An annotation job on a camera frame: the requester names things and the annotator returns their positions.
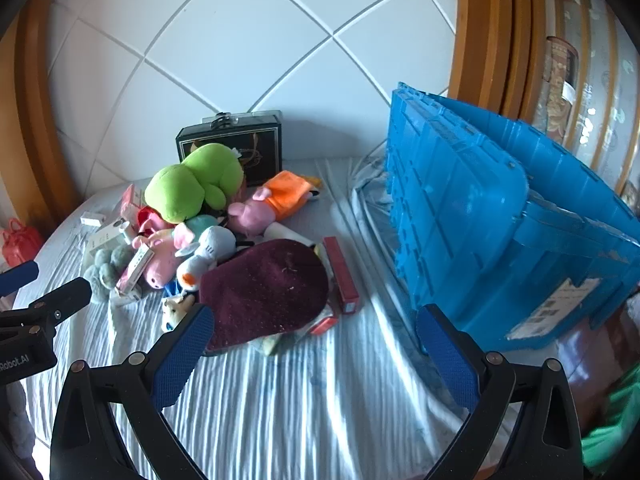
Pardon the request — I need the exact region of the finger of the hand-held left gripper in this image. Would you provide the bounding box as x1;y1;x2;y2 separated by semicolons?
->
0;277;93;338
0;260;40;297

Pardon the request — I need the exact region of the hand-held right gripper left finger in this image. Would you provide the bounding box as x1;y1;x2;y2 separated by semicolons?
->
49;304;216;480

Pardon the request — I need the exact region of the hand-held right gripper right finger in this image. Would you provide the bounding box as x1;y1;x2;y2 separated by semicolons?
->
416;304;585;480

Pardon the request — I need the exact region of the grey plush toy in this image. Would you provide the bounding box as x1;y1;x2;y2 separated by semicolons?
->
82;245;132;303

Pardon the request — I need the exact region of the blue plastic crate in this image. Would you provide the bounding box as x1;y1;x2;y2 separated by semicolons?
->
385;81;640;356

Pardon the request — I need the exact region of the red handbag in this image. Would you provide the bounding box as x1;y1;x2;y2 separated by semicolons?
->
1;218;45;267

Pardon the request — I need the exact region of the small white plush toy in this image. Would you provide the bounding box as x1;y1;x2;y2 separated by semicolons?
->
161;292;197;333

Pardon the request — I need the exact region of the pink and white box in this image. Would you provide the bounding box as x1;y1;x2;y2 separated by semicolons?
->
116;247;153;297

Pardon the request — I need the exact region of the pink pig plush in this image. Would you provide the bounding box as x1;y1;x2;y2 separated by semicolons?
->
132;232;201;291

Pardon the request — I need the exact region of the maroon plush pouch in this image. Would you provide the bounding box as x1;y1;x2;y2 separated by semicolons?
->
200;239;331;353

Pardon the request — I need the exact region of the white duck plush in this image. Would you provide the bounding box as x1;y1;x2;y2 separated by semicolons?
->
175;225;238;293

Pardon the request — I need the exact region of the small red box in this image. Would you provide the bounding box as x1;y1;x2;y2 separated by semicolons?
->
306;316;337;338

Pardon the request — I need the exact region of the long red box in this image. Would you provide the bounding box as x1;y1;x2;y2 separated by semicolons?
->
322;236;360;316

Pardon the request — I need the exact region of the pig plush in teal outfit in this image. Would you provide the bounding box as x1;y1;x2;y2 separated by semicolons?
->
172;214;223;253

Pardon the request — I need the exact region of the green frog plush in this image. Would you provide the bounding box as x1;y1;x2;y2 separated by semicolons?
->
144;143;246;224

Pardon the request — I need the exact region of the pig plush in orange dress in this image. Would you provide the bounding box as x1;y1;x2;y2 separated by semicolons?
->
227;170;325;237

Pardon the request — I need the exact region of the black gift box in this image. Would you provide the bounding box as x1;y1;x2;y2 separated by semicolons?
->
175;110;284;188

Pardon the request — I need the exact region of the rolled patterned carpet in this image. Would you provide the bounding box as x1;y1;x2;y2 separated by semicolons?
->
532;35;581;131

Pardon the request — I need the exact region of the frosted glass sliding door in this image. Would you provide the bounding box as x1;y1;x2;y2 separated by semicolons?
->
550;0;640;201

